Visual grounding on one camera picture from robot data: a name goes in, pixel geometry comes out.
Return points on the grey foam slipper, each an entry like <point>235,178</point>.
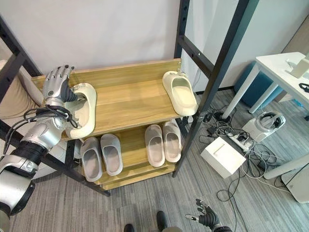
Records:
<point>91,159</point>
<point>111,154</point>

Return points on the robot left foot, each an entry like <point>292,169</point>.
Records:
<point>129,228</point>

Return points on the white table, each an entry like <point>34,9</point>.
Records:
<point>272,70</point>

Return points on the white VR headset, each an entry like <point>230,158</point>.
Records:
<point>270,120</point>

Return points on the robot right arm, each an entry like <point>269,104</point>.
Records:
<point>223,228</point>

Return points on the beige cushion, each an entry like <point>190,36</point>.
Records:
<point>17,96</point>

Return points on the black metal rack frame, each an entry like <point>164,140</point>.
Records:
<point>217,72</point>

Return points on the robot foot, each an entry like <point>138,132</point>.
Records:
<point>161,220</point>
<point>129,228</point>

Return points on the white headset packaging box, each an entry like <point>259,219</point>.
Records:
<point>252,129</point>

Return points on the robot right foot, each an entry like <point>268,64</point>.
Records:
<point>161,220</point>

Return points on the cream foam slipper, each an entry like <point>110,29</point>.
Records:
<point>182,94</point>
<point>87,113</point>

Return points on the narrow wooden rack shelf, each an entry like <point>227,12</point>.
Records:
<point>135,157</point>

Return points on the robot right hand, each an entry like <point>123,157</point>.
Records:
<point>209,217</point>

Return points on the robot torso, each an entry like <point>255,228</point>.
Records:
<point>173,229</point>

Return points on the wide wooden rack shelf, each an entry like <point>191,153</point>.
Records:
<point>130,96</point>

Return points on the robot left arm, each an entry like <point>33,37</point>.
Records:
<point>38,135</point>

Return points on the white floor appliance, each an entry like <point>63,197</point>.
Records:
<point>298,181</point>

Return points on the white power strip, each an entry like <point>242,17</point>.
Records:
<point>241,143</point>

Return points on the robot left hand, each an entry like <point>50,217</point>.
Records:
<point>53,84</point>

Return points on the blue round stool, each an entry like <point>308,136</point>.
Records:
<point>256,87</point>

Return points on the black object on table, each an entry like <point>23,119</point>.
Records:
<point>304,87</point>

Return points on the white cardboard box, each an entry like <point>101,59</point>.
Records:
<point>222,157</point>

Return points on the pale beige foam slipper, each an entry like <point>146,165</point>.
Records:
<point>172,142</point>
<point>155,147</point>

